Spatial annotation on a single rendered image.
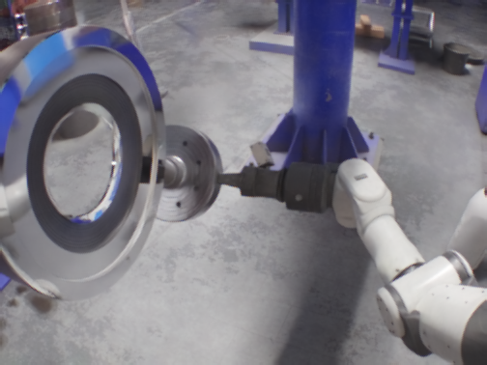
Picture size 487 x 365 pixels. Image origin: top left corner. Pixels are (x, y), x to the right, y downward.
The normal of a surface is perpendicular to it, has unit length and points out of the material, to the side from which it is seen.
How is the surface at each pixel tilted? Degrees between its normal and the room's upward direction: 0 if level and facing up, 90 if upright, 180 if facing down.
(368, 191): 6
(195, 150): 49
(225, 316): 0
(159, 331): 0
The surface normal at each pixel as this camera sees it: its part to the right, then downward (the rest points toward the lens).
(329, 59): -0.08, 0.65
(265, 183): -0.31, -0.04
